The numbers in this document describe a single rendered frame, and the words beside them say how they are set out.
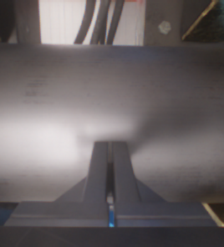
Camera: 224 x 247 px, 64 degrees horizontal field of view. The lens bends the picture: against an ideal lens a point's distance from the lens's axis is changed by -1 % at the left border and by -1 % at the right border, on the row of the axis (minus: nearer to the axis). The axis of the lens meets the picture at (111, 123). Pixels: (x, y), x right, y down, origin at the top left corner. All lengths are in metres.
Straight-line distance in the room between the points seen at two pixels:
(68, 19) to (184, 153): 2.26
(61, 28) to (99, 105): 2.21
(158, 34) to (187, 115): 0.29
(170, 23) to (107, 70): 0.28
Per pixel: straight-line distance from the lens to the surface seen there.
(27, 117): 0.17
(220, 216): 0.30
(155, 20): 0.45
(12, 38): 0.47
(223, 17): 0.38
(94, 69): 0.18
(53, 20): 2.40
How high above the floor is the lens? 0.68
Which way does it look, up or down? 1 degrees down
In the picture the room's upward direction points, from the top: 89 degrees counter-clockwise
